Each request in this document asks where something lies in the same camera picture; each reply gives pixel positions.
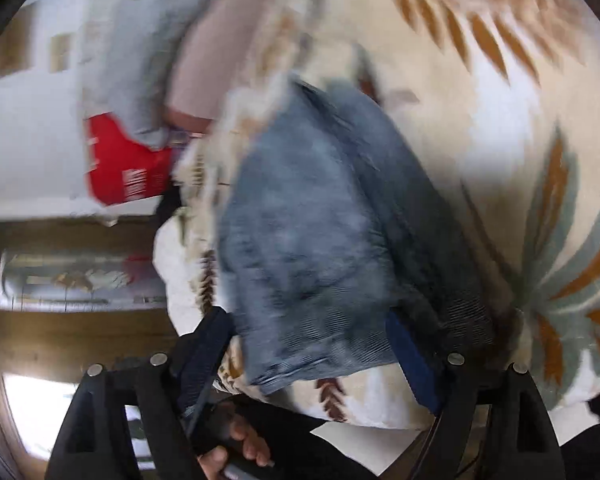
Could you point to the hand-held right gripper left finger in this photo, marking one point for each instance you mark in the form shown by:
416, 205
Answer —
202, 360

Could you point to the red shopping bag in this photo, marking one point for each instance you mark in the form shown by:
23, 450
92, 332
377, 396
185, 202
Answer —
125, 165

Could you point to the large beige wall switch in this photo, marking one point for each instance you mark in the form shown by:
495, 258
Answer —
12, 45

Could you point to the grey quilted pillow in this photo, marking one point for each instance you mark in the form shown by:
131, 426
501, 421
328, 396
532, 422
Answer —
130, 70

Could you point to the blue denim pants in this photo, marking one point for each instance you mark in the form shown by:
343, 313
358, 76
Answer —
310, 240

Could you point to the black cloth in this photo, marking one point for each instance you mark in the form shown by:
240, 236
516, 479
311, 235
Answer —
169, 207

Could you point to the wooden door with glass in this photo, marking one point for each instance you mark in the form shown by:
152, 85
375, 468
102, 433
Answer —
80, 335

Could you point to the brown sofa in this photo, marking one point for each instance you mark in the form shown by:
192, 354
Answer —
215, 55

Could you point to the white speckled cloth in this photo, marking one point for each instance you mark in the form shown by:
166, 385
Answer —
180, 270

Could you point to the small beige wall switch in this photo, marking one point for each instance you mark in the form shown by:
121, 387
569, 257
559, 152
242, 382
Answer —
60, 53

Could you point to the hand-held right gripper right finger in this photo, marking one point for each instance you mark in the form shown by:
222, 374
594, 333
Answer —
410, 360

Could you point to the person's left hand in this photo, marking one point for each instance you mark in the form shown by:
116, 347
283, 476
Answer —
247, 440

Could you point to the leaf print blanket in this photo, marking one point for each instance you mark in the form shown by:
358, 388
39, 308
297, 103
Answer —
505, 135

